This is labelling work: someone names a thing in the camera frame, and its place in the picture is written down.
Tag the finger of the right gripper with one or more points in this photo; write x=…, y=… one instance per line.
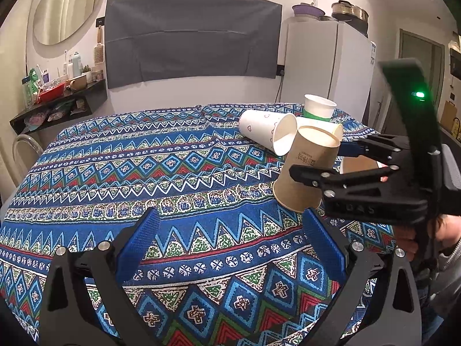
x=312, y=176
x=351, y=149

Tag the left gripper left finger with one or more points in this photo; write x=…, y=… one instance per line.
x=67, y=316

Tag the white cup with hearts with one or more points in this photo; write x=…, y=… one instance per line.
x=272, y=130

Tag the brown paper cup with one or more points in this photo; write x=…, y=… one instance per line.
x=312, y=148

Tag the red box on shelf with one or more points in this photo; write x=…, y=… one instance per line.
x=51, y=93

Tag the white cup yellow rim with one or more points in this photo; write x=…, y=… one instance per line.
x=333, y=128

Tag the purple bowl on fridge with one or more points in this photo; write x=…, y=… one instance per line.
x=303, y=9

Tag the clear acrylic chair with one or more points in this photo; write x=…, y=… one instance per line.
x=25, y=152

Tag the black wall shelf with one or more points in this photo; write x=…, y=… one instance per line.
x=70, y=106

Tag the white refrigerator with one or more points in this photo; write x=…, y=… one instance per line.
x=329, y=59

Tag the oval wall mirror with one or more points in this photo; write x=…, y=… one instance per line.
x=56, y=20

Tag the white cup green band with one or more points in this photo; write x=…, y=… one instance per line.
x=318, y=108

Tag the blue patterned tablecloth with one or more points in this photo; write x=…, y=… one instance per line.
x=228, y=265

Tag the grey cloth covered television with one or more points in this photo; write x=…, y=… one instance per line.
x=164, y=39

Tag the metal pot on fridge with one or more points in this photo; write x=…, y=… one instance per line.
x=353, y=15

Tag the brown door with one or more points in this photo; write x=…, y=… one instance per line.
x=431, y=56

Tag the pink paper cup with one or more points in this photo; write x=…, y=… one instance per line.
x=358, y=164

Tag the white bottle on shelf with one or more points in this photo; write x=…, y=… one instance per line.
x=77, y=65

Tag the green bottle on shelf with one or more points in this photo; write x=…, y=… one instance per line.
x=31, y=88

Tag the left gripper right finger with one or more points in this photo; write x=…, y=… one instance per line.
x=393, y=315

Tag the person's right hand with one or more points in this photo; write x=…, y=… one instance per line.
x=444, y=229

